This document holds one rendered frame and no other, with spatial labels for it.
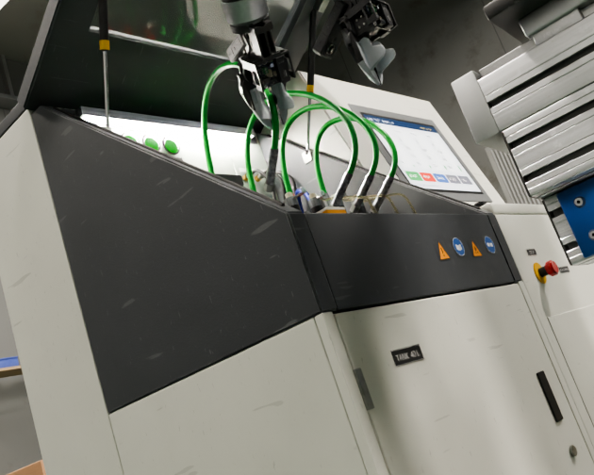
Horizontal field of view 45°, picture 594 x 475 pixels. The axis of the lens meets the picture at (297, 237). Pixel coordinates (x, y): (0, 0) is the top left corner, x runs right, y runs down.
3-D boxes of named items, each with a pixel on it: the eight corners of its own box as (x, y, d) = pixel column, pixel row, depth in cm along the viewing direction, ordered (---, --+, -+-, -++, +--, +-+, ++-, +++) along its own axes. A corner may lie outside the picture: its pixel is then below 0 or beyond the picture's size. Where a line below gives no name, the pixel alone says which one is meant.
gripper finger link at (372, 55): (389, 69, 133) (372, 26, 136) (365, 86, 137) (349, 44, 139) (398, 71, 136) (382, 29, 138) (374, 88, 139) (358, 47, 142)
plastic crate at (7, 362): (8, 372, 778) (6, 362, 781) (21, 366, 765) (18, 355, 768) (-24, 377, 749) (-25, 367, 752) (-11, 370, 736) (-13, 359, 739)
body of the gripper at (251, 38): (262, 96, 128) (242, 30, 122) (241, 88, 135) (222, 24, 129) (298, 80, 130) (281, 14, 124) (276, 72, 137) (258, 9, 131)
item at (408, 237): (338, 309, 107) (304, 211, 111) (318, 319, 110) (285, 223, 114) (515, 281, 154) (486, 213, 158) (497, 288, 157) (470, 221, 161)
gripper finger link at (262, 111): (270, 140, 134) (259, 92, 129) (255, 133, 139) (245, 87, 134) (284, 135, 135) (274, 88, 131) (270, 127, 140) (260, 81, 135)
